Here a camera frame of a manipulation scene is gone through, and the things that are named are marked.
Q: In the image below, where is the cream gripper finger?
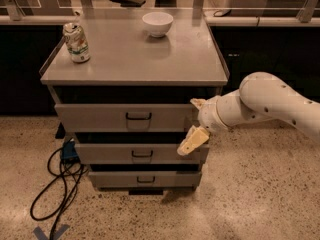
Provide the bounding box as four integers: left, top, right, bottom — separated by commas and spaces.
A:
177, 126, 210, 156
190, 98, 206, 110

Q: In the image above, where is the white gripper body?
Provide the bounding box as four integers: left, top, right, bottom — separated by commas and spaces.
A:
198, 96, 228, 133

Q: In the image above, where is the grey top drawer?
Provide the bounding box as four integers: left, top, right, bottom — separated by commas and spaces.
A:
55, 104, 197, 132

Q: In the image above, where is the grey drawer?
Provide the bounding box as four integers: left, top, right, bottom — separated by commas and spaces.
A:
88, 171, 202, 188
55, 104, 197, 132
75, 144, 209, 164

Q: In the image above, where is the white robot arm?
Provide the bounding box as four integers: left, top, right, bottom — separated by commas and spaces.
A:
177, 72, 320, 156

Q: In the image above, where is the grey metal drawer cabinet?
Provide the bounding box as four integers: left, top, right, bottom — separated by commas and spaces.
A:
41, 9, 229, 191

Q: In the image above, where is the grey bottom drawer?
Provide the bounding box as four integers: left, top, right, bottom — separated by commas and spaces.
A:
88, 171, 202, 188

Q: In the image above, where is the grey middle drawer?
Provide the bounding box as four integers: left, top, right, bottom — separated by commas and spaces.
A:
75, 144, 209, 164

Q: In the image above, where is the white ceramic bowl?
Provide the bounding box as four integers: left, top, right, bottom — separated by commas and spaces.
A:
142, 12, 174, 37

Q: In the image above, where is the black office chair seat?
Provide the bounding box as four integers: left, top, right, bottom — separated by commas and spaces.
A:
110, 0, 146, 7

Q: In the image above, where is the blue power box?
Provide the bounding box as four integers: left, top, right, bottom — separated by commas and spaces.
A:
60, 140, 79, 163

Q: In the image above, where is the crushed white green can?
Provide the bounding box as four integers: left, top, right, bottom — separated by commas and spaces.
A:
63, 23, 90, 63

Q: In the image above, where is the black floor cable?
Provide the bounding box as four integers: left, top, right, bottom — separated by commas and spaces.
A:
29, 146, 88, 240

